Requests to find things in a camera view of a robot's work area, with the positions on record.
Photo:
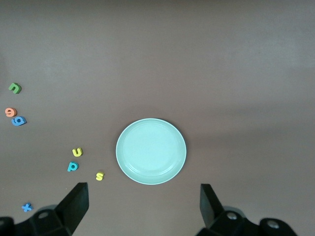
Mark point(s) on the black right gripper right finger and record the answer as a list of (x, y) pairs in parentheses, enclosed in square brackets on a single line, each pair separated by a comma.
[(214, 216)]

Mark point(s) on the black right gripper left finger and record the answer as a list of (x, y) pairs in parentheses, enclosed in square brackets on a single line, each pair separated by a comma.
[(71, 211)]

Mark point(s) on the teal foam letter p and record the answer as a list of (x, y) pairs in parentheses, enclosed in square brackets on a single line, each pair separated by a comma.
[(69, 168)]

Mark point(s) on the yellow foam letter s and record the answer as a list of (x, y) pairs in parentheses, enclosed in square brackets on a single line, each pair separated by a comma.
[(99, 176)]

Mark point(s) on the yellow foam letter u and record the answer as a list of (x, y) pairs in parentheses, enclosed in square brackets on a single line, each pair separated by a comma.
[(78, 155)]

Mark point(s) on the blue foam letter x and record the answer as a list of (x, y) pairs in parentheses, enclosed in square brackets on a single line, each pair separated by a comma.
[(27, 207)]

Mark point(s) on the pale green plate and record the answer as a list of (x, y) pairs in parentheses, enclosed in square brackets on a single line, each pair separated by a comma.
[(150, 152)]

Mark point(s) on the blue foam letter g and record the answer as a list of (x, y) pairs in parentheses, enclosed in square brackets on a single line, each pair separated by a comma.
[(23, 120)]

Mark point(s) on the green foam letter n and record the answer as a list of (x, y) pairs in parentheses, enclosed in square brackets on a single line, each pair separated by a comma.
[(14, 86)]

